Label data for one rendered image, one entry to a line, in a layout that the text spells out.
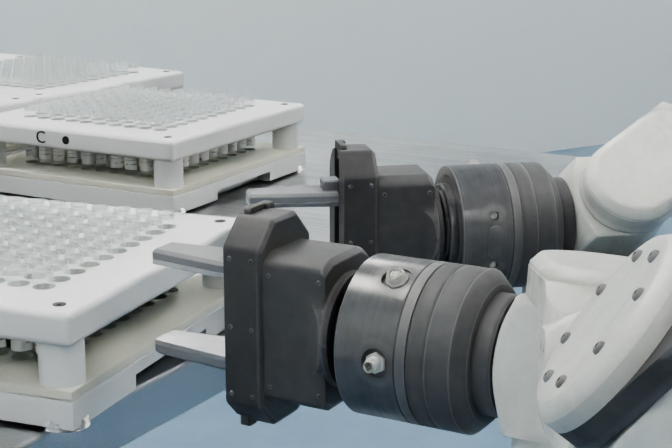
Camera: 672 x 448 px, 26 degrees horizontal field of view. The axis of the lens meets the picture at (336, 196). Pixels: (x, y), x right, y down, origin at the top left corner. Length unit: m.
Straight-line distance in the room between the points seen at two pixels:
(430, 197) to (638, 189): 0.14
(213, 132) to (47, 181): 0.17
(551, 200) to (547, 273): 0.32
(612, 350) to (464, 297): 0.29
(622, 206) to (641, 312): 0.54
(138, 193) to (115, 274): 0.46
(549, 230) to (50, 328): 0.35
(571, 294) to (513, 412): 0.09
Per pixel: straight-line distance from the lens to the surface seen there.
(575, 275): 0.67
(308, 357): 0.79
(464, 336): 0.73
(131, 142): 1.36
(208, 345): 0.85
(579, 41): 6.00
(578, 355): 0.48
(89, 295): 0.87
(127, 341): 0.93
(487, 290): 0.75
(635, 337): 0.45
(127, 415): 0.92
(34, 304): 0.86
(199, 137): 1.37
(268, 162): 1.48
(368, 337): 0.75
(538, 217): 0.99
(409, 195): 0.98
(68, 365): 0.85
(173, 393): 0.96
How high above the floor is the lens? 1.15
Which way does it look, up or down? 13 degrees down
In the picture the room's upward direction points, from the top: straight up
